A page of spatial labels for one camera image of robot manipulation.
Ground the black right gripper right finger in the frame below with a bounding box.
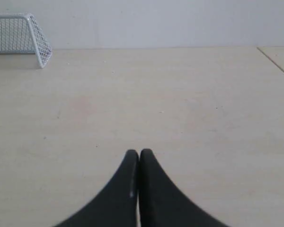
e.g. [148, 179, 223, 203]
[138, 148, 226, 227]

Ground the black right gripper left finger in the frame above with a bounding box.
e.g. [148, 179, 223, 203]
[57, 149, 139, 227]

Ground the white mesh mini goal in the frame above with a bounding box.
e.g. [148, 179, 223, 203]
[0, 13, 53, 68]

